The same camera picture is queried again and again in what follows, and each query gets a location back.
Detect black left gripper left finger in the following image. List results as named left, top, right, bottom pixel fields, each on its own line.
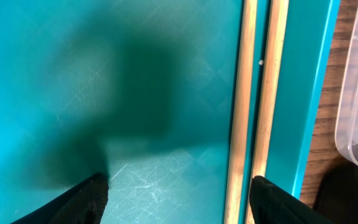
left=13, top=172, right=109, bottom=224

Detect wooden chopstick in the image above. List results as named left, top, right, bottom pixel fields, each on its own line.
left=223, top=0, right=257, bottom=224
left=244, top=0, right=290, bottom=224

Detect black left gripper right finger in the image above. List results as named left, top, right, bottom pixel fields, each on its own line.
left=249, top=175, right=333, bottom=224

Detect black waste tray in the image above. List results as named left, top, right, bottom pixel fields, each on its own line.
left=313, top=163, right=358, bottom=223

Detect teal plastic serving tray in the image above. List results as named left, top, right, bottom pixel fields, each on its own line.
left=0, top=0, right=341, bottom=224

